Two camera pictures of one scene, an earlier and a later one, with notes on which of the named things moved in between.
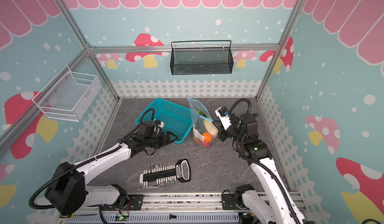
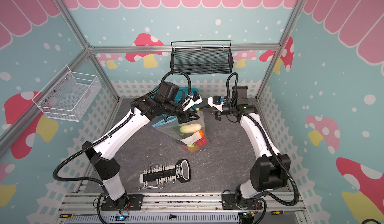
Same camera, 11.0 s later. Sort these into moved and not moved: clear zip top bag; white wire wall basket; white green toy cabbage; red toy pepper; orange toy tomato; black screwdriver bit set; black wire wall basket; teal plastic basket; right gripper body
Moved: right gripper body; clear zip top bag; teal plastic basket; white green toy cabbage; orange toy tomato; red toy pepper
Not moved: black screwdriver bit set; white wire wall basket; black wire wall basket
